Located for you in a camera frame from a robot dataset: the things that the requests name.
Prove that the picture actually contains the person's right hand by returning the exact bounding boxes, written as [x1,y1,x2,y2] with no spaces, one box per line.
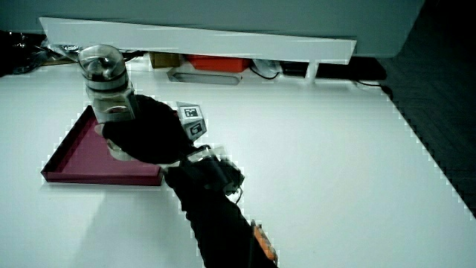
[101,94,208,166]

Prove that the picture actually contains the clear bottle with dome lid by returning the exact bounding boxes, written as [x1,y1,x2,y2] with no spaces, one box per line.
[77,44,141,162]

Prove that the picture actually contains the maroon triangular tray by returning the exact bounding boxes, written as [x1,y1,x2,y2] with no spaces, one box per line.
[40,105,165,187]

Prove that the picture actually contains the brown cardboard box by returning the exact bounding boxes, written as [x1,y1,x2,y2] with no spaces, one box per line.
[149,51,184,70]

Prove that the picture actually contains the black wrist tracker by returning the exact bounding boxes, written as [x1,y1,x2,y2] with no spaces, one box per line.
[184,144,246,197]

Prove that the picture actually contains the orange box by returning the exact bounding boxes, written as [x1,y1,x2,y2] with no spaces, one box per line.
[185,54,251,74]

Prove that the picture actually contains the white shelf board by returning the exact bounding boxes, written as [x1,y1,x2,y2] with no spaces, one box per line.
[39,16,358,64]

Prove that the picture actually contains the clear plastic bag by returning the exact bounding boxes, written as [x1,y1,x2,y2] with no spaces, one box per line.
[254,59,283,77]

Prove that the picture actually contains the black clutter pile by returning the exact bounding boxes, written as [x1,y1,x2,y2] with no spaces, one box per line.
[0,30,50,77]

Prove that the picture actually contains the grey metal bracket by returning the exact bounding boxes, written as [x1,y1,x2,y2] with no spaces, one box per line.
[166,69,243,87]

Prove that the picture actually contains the black floor cable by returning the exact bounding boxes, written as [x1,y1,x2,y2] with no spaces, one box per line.
[355,79,395,101]

